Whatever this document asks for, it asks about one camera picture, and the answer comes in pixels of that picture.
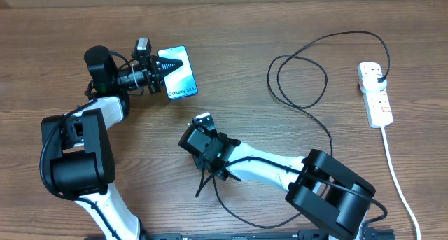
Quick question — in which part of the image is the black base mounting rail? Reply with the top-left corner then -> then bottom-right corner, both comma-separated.
143,227 -> 396,240

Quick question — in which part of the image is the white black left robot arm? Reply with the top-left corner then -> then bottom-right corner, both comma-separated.
39,43 -> 191,239

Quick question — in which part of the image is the white power strip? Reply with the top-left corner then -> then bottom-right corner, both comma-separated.
357,61 -> 395,129

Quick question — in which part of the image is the blue Galaxy smartphone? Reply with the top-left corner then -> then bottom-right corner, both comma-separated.
158,45 -> 198,100

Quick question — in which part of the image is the white charger plug adapter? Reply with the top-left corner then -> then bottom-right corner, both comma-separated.
359,74 -> 387,93

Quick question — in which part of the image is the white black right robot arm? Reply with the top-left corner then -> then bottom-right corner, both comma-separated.
178,113 -> 376,239

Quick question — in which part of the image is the white power strip cord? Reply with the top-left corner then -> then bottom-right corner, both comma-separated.
380,126 -> 422,240

